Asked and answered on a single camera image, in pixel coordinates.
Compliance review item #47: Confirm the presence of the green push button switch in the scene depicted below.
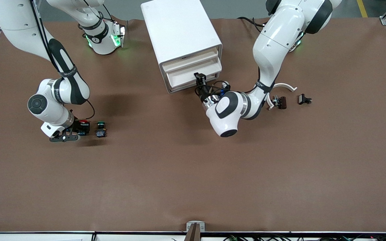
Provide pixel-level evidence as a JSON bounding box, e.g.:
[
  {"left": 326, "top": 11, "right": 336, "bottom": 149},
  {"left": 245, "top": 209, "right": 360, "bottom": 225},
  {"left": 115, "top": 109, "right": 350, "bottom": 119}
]
[{"left": 96, "top": 121, "right": 108, "bottom": 138}]

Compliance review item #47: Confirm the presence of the brown table mat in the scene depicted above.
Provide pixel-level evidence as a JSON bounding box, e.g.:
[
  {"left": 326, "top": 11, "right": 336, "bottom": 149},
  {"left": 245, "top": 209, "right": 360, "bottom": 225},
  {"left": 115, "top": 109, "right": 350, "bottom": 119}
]
[{"left": 0, "top": 17, "right": 386, "bottom": 233}]

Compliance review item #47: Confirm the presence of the dark brown small component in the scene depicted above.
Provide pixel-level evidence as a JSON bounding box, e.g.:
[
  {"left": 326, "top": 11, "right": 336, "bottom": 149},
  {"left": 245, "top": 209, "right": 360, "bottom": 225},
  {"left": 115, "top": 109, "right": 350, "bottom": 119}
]
[{"left": 272, "top": 95, "right": 287, "bottom": 110}]

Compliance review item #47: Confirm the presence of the red push button switch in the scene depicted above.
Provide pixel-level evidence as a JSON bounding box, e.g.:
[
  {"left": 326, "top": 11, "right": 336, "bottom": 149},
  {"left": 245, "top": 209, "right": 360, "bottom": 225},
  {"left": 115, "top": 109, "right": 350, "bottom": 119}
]
[{"left": 77, "top": 119, "right": 90, "bottom": 136}]

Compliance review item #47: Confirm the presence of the black cable bundle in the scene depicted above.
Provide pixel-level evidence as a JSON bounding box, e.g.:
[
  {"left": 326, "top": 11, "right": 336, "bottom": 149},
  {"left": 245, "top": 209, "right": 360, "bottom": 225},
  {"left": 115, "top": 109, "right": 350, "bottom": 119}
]
[{"left": 223, "top": 234, "right": 386, "bottom": 241}]

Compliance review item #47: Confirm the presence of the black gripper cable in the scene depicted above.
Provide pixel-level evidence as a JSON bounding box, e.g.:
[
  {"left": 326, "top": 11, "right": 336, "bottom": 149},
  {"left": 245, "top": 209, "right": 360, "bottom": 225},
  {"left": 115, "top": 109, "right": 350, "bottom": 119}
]
[
  {"left": 195, "top": 80, "right": 231, "bottom": 101},
  {"left": 29, "top": 0, "right": 96, "bottom": 122}
]

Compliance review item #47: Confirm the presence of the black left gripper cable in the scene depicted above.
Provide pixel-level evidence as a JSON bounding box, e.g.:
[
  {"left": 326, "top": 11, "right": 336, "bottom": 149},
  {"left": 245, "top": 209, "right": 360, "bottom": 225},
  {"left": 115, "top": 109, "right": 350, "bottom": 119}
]
[{"left": 195, "top": 80, "right": 231, "bottom": 101}]

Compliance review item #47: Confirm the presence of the black arm base cable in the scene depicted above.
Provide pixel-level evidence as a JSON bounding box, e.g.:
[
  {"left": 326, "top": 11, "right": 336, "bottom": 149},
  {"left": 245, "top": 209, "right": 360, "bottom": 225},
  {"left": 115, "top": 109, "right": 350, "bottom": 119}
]
[{"left": 237, "top": 16, "right": 264, "bottom": 33}]

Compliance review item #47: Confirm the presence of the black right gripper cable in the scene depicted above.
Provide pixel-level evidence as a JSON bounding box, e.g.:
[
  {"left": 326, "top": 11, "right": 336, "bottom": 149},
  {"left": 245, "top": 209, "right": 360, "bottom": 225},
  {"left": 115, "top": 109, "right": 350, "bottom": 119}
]
[{"left": 29, "top": 0, "right": 96, "bottom": 122}]

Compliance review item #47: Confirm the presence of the white curved plastic piece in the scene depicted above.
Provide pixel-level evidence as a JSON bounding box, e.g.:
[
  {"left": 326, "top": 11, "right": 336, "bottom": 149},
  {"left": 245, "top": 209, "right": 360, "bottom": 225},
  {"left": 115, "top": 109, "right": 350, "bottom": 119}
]
[{"left": 266, "top": 83, "right": 298, "bottom": 111}]

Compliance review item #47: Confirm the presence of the grey bracket with brown bar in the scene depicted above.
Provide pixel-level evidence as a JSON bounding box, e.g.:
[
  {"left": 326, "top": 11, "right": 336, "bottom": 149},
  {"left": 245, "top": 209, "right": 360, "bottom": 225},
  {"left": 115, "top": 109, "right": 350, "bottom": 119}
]
[{"left": 184, "top": 221, "right": 206, "bottom": 241}]

